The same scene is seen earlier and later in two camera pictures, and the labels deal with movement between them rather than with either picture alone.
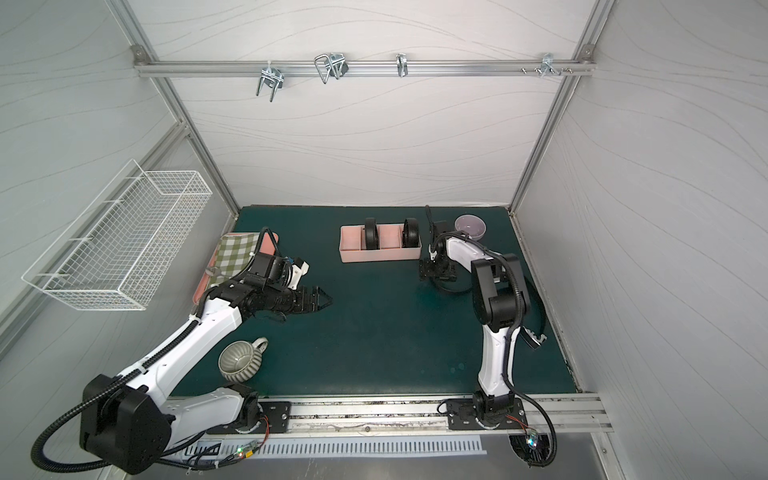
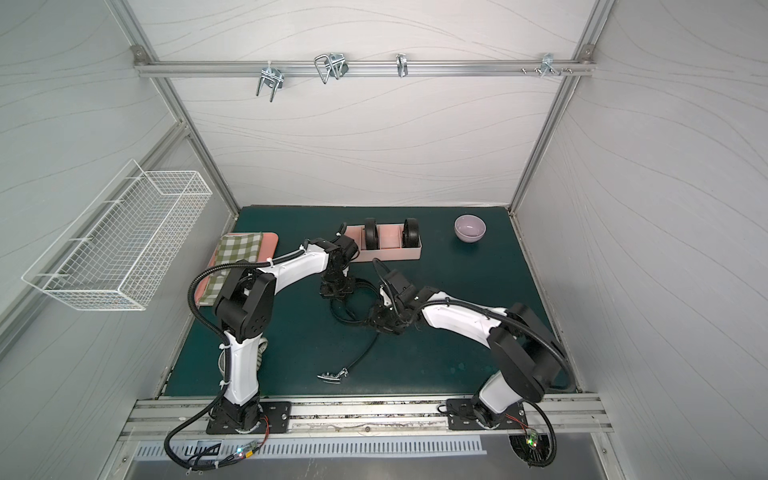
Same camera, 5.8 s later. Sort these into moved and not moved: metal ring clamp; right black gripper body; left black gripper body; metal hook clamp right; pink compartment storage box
Moved: left black gripper body; right black gripper body
Not moved: pink compartment storage box; metal hook clamp right; metal ring clamp
